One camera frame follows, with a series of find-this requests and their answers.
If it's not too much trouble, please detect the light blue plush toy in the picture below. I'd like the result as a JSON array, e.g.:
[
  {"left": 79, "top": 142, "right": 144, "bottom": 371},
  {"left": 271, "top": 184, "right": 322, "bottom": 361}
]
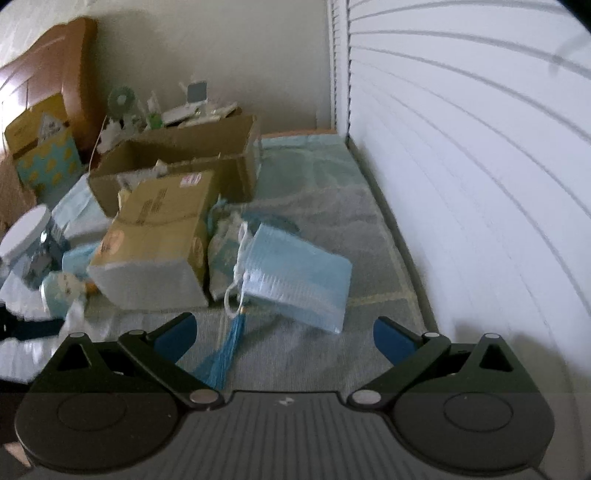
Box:
[{"left": 41, "top": 271, "right": 89, "bottom": 320}]

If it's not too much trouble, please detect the green label bottle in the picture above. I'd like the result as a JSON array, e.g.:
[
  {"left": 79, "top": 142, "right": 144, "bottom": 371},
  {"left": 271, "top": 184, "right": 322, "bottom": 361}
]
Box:
[{"left": 146, "top": 91, "right": 163, "bottom": 131}]

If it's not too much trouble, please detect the light blue drawstring pouch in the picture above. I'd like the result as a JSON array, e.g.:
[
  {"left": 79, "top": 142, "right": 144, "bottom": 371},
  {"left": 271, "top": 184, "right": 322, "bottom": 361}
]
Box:
[{"left": 194, "top": 222, "right": 354, "bottom": 389}]

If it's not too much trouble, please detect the white louvered closet door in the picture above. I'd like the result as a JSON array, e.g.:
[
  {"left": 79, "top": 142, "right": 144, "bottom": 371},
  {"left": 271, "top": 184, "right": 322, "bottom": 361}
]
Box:
[{"left": 327, "top": 0, "right": 591, "bottom": 395}]

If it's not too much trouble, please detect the white stand-mounted device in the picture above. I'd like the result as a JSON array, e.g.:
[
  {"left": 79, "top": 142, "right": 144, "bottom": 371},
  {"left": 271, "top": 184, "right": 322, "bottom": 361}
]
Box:
[{"left": 186, "top": 80, "right": 209, "bottom": 108}]

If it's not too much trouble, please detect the blue face mask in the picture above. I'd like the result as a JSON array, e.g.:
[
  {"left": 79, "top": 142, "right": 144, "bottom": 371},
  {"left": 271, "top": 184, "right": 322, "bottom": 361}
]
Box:
[{"left": 61, "top": 244, "right": 101, "bottom": 278}]

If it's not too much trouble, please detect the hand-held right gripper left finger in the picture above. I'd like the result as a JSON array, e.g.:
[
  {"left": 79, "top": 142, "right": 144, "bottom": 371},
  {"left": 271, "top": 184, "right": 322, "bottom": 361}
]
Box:
[{"left": 32, "top": 312, "right": 222, "bottom": 409}]

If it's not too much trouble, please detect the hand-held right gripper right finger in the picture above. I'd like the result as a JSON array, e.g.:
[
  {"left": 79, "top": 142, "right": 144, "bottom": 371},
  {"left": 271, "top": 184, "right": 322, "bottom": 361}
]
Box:
[{"left": 347, "top": 316, "right": 541, "bottom": 411}]

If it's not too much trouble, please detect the wooden headboard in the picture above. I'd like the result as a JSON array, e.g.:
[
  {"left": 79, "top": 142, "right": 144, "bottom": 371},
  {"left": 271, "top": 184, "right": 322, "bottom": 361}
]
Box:
[{"left": 0, "top": 17, "right": 108, "bottom": 160}]

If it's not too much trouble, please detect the white-lid blue jar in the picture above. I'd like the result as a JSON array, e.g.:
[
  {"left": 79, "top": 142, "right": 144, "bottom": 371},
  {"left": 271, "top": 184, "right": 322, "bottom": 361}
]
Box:
[{"left": 0, "top": 205, "right": 66, "bottom": 291}]

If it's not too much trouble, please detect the wooden bedside table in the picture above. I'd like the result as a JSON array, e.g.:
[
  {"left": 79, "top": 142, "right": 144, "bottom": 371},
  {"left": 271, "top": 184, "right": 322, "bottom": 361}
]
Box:
[{"left": 95, "top": 107, "right": 245, "bottom": 153}]

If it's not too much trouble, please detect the light blue towel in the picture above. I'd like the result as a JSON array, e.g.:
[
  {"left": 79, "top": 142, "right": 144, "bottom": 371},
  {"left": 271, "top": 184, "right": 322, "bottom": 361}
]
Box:
[{"left": 50, "top": 174, "right": 112, "bottom": 237}]

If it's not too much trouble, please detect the white power strip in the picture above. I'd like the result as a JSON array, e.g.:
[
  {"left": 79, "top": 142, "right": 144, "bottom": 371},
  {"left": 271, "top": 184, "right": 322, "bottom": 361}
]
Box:
[{"left": 98, "top": 121, "right": 126, "bottom": 149}]

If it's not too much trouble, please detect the brown patterned pillow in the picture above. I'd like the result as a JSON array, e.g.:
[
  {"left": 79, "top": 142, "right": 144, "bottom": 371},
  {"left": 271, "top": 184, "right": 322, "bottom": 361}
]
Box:
[{"left": 0, "top": 154, "right": 38, "bottom": 232}]

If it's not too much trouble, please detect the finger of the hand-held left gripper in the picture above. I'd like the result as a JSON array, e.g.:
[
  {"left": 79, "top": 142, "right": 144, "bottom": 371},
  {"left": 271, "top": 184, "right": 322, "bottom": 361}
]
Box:
[{"left": 0, "top": 307, "right": 65, "bottom": 344}]

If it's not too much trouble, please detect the cardboard box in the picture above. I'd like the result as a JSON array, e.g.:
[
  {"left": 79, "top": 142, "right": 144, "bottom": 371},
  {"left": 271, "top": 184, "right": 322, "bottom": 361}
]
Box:
[{"left": 88, "top": 114, "right": 260, "bottom": 217}]

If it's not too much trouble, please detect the flat white box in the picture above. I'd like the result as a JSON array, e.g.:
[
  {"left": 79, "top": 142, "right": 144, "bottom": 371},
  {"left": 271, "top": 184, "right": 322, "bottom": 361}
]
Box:
[{"left": 163, "top": 102, "right": 237, "bottom": 126}]

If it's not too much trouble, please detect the yellow and blue packet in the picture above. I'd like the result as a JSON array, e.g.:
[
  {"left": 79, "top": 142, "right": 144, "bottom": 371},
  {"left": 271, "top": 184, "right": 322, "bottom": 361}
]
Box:
[{"left": 4, "top": 92, "right": 85, "bottom": 200}]

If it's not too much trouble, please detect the small white desk fan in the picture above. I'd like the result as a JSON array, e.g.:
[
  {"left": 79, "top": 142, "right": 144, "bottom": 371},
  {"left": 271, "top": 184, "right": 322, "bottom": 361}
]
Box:
[{"left": 107, "top": 87, "right": 138, "bottom": 125}]

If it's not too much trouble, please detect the tan paper tissue pack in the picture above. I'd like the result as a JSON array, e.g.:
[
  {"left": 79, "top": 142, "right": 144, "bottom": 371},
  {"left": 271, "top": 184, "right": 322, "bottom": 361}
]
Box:
[{"left": 87, "top": 170, "right": 219, "bottom": 311}]

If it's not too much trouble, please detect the beige patterned drawstring pouch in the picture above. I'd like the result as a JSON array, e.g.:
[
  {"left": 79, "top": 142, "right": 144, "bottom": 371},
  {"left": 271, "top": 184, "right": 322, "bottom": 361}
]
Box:
[{"left": 207, "top": 211, "right": 246, "bottom": 302}]

